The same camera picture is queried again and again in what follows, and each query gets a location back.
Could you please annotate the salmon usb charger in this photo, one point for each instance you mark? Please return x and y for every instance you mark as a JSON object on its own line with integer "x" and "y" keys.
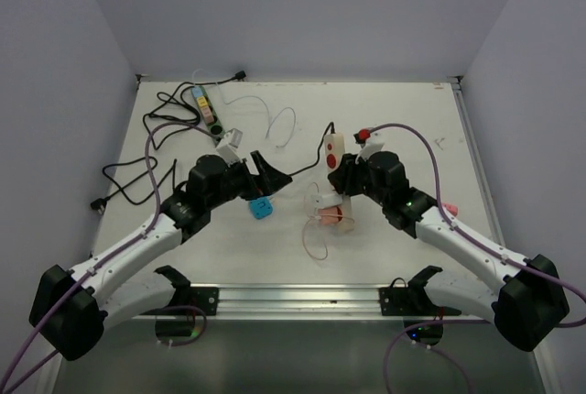
{"x": 330, "y": 216}

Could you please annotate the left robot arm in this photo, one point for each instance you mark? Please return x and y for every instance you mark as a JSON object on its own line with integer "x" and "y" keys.
{"x": 70, "y": 309}

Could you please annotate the green power strip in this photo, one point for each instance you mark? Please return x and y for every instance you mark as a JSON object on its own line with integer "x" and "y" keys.
{"x": 216, "y": 128}

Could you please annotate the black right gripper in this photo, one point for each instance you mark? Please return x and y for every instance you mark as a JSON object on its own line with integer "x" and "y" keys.
{"x": 342, "y": 178}

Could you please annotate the yellow usb charger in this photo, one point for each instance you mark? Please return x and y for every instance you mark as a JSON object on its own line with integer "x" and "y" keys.
{"x": 202, "y": 101}

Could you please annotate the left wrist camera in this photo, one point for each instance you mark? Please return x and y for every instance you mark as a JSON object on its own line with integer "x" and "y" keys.
{"x": 228, "y": 145}

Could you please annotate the pink usb charger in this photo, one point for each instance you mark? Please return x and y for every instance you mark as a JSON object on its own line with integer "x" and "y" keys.
{"x": 207, "y": 114}

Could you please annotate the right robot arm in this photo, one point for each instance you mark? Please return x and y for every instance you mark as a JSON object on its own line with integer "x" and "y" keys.
{"x": 521, "y": 297}

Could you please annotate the front aluminium rail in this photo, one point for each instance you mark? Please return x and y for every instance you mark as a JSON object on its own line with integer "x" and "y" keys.
{"x": 303, "y": 302}

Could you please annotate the light blue usb charger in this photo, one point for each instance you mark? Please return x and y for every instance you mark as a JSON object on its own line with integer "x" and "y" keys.
{"x": 196, "y": 91}

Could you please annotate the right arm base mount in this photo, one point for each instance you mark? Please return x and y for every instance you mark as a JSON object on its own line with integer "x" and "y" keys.
{"x": 409, "y": 298}

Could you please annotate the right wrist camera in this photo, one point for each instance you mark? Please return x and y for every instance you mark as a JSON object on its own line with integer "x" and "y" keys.
{"x": 369, "y": 141}

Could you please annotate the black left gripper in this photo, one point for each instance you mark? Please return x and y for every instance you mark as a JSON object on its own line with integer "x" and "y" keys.
{"x": 267, "y": 181}

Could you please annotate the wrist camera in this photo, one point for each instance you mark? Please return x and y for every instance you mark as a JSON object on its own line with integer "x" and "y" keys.
{"x": 228, "y": 145}
{"x": 369, "y": 141}

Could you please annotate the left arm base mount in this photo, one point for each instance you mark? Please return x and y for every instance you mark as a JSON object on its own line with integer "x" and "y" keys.
{"x": 204, "y": 297}

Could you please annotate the blue plug adapter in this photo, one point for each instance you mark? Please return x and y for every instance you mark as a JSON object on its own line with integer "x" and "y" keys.
{"x": 260, "y": 208}

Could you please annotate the cream power strip red sockets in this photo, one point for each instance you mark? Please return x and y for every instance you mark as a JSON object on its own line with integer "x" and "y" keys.
{"x": 334, "y": 149}

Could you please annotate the white usb charger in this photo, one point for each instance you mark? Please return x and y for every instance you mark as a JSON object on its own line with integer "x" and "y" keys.
{"x": 326, "y": 199}

